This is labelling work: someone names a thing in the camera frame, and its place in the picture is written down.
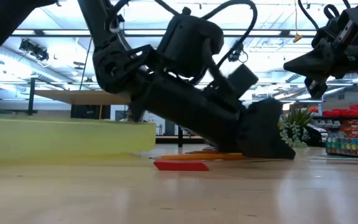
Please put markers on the black metal post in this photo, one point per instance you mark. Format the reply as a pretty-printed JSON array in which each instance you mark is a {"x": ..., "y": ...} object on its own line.
[{"x": 31, "y": 93}]

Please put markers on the black rounded seat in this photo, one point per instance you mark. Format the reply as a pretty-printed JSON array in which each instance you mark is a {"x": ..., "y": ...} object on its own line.
[{"x": 317, "y": 133}]

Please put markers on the yellow hanging tag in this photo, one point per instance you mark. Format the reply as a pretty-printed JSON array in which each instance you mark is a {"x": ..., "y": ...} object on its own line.
[{"x": 297, "y": 38}]

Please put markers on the orange pencil pink eraser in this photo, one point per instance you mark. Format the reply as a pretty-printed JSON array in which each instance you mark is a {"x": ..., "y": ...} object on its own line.
[{"x": 197, "y": 156}]

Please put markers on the black cabinet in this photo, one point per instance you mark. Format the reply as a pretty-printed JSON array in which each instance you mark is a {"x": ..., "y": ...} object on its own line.
[{"x": 90, "y": 112}]

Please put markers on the black mounted camera rig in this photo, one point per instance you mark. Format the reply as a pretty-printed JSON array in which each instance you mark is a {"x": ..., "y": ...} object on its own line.
[{"x": 34, "y": 49}]

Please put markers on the red eraser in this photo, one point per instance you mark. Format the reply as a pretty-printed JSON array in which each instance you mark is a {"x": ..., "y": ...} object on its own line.
[{"x": 180, "y": 165}]

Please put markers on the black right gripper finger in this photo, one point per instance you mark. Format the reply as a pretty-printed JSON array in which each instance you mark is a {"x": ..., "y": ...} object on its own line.
[{"x": 312, "y": 63}]

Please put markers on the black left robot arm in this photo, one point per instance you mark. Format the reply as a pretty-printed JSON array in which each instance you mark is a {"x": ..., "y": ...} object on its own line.
[{"x": 104, "y": 31}]

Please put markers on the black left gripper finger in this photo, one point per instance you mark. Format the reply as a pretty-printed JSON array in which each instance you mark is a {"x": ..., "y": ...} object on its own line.
[{"x": 266, "y": 133}]

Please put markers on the yellow-green translucent plastic box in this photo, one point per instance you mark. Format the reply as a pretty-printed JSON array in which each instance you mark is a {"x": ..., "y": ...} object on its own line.
[{"x": 57, "y": 140}]

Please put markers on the wooden tabletop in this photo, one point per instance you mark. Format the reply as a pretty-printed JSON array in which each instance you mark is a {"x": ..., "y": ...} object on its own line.
[{"x": 82, "y": 97}]

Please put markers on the black beam with lights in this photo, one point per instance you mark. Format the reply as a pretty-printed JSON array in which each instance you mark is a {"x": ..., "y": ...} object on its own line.
[{"x": 37, "y": 32}]

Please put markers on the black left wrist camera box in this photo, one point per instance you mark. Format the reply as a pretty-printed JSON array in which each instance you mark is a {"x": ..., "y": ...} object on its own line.
[{"x": 242, "y": 79}]

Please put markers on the glowing wall lamp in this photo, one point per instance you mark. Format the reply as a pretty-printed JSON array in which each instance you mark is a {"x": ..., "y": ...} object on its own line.
[{"x": 286, "y": 106}]

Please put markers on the colourful paint set box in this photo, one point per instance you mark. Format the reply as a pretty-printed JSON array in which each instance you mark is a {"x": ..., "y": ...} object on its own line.
[{"x": 350, "y": 147}]

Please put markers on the green trailing plant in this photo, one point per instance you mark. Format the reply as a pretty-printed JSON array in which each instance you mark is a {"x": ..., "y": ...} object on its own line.
[{"x": 300, "y": 130}]

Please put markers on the black metal frame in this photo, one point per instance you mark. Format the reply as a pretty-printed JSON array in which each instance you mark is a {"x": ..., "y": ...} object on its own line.
[{"x": 180, "y": 137}]

